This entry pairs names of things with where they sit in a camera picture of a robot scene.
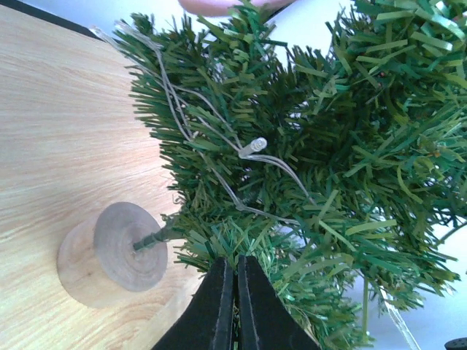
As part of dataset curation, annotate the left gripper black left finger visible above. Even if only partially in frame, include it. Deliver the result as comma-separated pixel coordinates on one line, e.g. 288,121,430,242
153,257,234,350

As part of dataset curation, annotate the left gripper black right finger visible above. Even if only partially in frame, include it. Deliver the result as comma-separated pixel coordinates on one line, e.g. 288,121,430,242
237,255,320,350

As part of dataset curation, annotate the fairy light string wire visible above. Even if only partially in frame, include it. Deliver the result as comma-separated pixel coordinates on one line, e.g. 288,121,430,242
89,23,424,350

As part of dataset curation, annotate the small green christmas tree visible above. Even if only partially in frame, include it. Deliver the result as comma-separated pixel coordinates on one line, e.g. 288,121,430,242
57,0,467,350

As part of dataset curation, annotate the pink felt bow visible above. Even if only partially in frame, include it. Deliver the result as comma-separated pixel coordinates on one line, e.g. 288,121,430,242
178,0,293,17

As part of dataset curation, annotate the black enclosure frame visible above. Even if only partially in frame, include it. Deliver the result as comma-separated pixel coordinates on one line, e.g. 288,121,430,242
1,0,99,40

